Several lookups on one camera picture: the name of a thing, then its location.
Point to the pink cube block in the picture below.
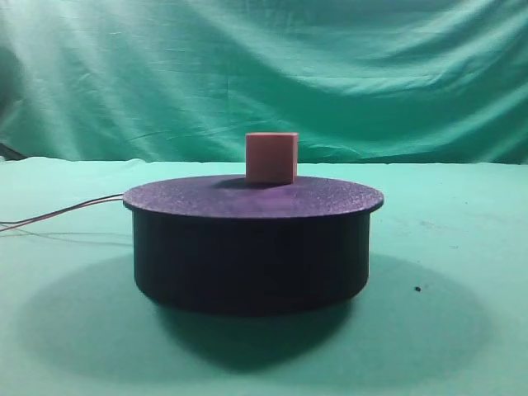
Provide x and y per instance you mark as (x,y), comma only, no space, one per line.
(271,158)

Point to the black round turntable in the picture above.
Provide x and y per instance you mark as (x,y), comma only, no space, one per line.
(222,245)

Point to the green backdrop cloth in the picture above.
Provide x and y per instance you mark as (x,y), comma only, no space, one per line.
(359,81)

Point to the green table cloth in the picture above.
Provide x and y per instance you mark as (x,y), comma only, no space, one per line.
(74,323)

